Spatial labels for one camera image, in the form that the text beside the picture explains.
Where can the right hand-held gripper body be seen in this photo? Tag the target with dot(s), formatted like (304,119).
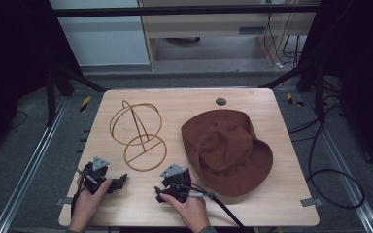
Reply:
(176,182)

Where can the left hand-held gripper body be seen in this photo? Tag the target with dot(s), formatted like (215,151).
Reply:
(94,177)

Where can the brown wide-brim hat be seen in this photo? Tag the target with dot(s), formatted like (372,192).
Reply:
(226,152)

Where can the person's left hand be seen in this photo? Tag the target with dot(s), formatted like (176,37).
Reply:
(90,203)

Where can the person's right hand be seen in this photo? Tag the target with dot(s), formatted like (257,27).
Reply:
(191,210)

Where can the yellow black tape piece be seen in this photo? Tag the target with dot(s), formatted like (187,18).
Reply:
(84,103)
(293,100)

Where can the black metal stand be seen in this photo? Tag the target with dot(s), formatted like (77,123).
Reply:
(319,93)
(50,97)

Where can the grey round table grommet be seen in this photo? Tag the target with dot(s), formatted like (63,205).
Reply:
(220,101)

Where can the white cabinet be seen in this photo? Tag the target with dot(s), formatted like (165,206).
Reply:
(100,42)

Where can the dark curtain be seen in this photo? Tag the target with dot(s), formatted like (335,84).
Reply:
(362,64)
(9,58)

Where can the grey metal table bracket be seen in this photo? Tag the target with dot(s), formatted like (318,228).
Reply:
(311,202)
(63,201)

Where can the aluminium floor rail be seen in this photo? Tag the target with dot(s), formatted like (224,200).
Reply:
(346,174)
(29,168)

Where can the black horizontal frame bar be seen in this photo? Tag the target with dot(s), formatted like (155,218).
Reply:
(175,10)

